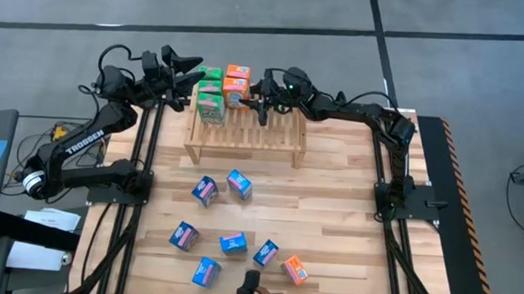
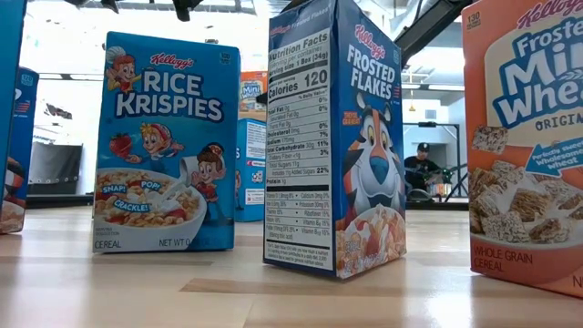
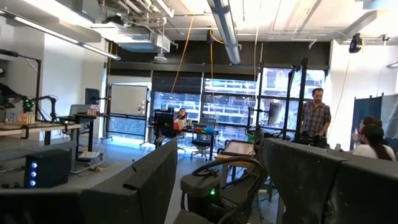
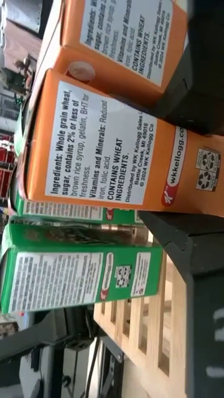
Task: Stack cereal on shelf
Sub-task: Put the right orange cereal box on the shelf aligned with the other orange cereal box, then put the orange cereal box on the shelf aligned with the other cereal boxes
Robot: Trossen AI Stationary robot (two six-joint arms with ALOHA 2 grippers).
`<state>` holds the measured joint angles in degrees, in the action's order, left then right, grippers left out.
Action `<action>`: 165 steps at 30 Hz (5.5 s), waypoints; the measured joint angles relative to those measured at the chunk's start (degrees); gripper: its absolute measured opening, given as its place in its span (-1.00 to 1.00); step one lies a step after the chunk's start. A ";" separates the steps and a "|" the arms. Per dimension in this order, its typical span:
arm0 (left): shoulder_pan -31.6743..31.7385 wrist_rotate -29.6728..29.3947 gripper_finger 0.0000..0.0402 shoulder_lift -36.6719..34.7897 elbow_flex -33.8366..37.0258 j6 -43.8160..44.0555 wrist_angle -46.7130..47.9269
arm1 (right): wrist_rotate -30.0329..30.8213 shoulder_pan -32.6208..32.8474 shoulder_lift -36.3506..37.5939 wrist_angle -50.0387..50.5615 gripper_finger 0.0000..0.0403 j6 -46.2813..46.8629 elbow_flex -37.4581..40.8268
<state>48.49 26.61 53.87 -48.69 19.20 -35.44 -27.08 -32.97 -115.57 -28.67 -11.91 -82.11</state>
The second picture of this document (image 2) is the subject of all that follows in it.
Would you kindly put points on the Frosted Mini Wheats cereal box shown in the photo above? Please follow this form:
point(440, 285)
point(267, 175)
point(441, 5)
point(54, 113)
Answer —
point(524, 182)
point(252, 91)

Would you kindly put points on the Rice Krispies cereal box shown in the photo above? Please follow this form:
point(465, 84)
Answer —
point(7, 45)
point(250, 182)
point(168, 136)

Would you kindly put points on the Frosted Flakes cereal box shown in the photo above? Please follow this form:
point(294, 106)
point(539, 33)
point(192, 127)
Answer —
point(319, 136)
point(25, 136)

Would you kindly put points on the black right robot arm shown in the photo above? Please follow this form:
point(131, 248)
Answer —
point(428, 25)

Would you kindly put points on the hanging pendant lamp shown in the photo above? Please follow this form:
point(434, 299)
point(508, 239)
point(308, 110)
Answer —
point(412, 107)

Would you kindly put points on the long ceiling light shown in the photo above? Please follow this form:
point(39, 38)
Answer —
point(446, 87)

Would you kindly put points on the person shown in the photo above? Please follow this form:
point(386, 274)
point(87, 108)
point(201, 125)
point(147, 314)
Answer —
point(421, 166)

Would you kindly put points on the small colourful box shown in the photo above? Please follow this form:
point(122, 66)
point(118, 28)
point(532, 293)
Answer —
point(439, 189)

